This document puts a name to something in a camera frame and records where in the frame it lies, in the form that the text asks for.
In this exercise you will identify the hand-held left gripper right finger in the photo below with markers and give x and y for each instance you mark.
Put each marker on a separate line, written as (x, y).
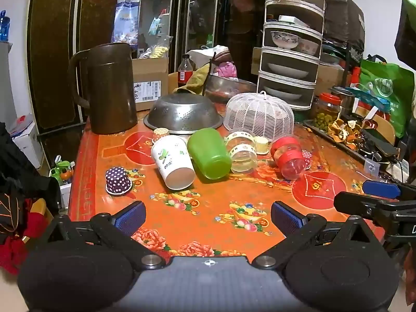
(285, 218)

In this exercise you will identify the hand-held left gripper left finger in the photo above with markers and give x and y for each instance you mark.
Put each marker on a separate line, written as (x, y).
(131, 218)

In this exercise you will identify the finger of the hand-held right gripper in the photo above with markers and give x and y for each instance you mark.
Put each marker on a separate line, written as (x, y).
(357, 205)
(380, 189)

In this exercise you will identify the purple polka dot paper cup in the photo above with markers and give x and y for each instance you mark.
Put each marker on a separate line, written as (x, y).
(117, 180)

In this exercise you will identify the red clear plastic cup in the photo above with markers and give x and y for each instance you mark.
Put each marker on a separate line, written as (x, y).
(287, 156)

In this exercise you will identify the small red dotted paper cup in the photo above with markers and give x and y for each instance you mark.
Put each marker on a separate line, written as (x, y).
(307, 157)

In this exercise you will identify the white paper cup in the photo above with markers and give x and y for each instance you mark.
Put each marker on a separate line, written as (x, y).
(170, 159)

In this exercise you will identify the small cream paper cup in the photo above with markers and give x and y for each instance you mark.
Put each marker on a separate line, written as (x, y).
(262, 144)

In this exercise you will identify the clear cup with yellow print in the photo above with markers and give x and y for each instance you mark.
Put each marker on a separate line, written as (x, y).
(242, 152)

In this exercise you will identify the small orange dotted paper cup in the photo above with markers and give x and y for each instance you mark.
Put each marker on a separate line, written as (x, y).
(160, 134)

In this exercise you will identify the metal cup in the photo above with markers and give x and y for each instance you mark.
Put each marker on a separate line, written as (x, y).
(344, 99)

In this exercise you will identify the green plastic cup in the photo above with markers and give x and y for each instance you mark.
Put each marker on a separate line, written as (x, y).
(208, 152)

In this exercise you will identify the small white clip tag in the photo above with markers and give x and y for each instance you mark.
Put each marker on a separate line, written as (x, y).
(372, 168)

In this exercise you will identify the black phone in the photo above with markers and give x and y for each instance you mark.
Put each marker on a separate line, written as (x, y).
(378, 144)

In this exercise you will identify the dried orange peels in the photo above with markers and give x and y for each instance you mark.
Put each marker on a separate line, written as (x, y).
(344, 130)

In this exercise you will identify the red printed tablecloth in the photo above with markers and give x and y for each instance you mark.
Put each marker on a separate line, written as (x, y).
(211, 201)

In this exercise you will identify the metal tray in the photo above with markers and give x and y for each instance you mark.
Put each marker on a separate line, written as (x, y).
(320, 133)

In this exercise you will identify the green toy figure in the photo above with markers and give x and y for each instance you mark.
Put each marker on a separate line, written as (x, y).
(61, 170)

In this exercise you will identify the glass jar with red lid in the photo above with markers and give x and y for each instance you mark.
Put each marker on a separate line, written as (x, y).
(325, 113)

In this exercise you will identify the green shopping bag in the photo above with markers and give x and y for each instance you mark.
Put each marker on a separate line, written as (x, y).
(386, 91)

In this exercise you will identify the white plastic mesh food cover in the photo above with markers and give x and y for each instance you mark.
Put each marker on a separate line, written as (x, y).
(260, 115)

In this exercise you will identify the metal colander bowl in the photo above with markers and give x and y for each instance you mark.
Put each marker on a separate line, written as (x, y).
(183, 112)

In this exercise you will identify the black clothing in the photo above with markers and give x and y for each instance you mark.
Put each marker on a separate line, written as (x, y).
(22, 169)

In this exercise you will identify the red cloth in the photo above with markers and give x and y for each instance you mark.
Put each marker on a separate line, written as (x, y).
(16, 253)

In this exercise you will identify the white plate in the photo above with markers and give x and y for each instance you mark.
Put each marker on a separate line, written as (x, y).
(287, 69)
(282, 93)

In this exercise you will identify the brown plastic pitcher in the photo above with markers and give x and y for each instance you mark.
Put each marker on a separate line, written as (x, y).
(110, 91)

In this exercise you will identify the white cardboard box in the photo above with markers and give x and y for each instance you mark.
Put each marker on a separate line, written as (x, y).
(27, 139)

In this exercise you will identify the glass bowl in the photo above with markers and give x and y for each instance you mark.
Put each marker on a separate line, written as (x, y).
(227, 87)

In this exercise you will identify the yellow-green cloth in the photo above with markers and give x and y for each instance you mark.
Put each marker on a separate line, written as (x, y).
(196, 79)

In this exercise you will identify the cola bottle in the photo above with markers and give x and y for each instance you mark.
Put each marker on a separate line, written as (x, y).
(185, 71)

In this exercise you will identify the dark hanging bag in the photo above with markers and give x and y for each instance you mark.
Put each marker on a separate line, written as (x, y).
(406, 32)

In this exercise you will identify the pink cloth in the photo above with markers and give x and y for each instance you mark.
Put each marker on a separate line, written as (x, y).
(227, 70)

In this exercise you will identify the pink patterned ceramic bowl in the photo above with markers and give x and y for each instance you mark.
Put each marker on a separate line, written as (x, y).
(308, 46)

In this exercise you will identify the clear bag of yellow snacks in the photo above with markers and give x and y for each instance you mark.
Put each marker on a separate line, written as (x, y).
(156, 50)

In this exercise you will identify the white tiered mesh food rack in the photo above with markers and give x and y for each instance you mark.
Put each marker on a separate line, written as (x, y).
(320, 22)

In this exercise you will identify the blue patterned ceramic bowl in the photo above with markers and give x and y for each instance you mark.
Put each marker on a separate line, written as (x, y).
(285, 39)

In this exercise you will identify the dark wooden cabinet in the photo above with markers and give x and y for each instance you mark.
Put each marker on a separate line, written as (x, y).
(55, 55)

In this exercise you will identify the small white box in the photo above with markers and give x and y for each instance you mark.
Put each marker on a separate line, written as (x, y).
(292, 21)

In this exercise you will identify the blue printed snack bag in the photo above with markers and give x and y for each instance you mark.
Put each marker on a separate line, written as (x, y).
(126, 16)

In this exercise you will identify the blue water bottle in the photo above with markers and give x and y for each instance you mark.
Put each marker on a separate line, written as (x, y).
(4, 27)

